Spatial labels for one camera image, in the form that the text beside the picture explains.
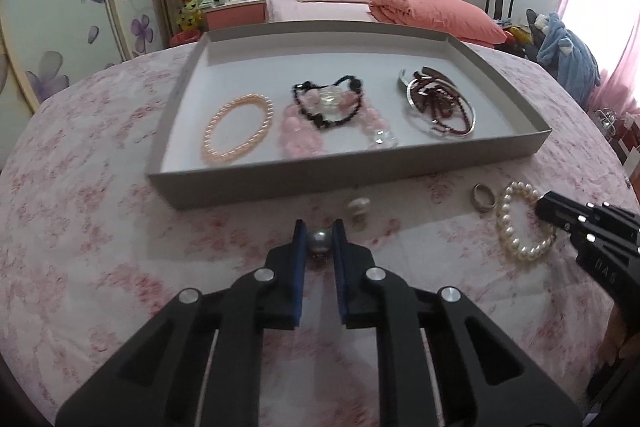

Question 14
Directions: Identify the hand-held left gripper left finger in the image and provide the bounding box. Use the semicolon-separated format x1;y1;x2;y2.
55;219;308;427

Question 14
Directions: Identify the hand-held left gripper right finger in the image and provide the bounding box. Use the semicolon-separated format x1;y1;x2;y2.
333;219;584;427

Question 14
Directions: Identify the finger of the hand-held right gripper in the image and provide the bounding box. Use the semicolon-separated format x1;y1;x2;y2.
535;190;640;234
536;208;609;249

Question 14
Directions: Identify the grey pearl ring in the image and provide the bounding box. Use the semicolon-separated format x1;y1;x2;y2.
306;229;334;269

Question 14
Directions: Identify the white pearl bracelet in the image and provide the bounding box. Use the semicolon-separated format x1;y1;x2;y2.
496;180;557;264

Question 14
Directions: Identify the large pink bead bracelet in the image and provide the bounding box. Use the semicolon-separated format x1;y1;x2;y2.
279;89;399;158

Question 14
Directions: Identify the thin silver bangle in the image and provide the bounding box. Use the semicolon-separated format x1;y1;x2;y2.
404;76;477;140

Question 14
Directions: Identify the pink pearl bracelet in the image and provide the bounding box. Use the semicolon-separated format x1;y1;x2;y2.
201;94;275;166

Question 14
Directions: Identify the black bead bracelet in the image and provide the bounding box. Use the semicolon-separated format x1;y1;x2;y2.
291;75;365;130

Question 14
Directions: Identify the dark red bead necklace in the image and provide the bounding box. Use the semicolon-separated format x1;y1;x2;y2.
409;77;474;134

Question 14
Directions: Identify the grey cardboard tray box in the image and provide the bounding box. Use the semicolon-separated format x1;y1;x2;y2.
147;20;552;210

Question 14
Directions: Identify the wide silver cuff bangle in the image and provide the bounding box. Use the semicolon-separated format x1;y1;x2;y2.
397;65;457;94

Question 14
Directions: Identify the person's right hand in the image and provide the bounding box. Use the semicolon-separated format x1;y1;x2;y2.
605;303;634;359

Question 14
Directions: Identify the blue plush garment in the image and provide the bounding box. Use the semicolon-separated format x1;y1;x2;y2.
537;11;601;108

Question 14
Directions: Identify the black office chair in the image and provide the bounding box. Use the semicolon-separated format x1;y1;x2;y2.
524;9;552;64

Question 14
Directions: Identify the pink curtain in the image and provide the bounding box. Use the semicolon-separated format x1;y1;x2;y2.
559;0;640;124

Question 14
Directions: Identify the dark wooden chair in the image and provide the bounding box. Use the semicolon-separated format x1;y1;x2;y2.
485;0;517;26

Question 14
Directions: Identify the salmon folded quilt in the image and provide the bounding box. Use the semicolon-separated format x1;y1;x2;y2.
368;0;509;47

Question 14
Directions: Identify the red bin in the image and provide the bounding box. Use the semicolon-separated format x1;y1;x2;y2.
168;30;204;48

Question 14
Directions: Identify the bed with pink sheet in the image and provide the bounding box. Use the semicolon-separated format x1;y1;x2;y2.
264;0;507;46

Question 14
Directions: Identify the pink white nightstand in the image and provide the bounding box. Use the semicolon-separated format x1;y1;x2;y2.
199;0;266;33

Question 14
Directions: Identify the yellow plush toy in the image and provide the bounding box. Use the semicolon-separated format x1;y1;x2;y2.
177;0;201;34

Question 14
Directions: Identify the small pink ring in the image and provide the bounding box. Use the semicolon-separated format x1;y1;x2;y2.
347;196;372;231

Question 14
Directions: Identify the white metal wire rack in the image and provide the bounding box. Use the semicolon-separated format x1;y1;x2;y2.
597;106;622;138

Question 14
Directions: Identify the silver ring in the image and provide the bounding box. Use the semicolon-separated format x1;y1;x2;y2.
472;183;497;213

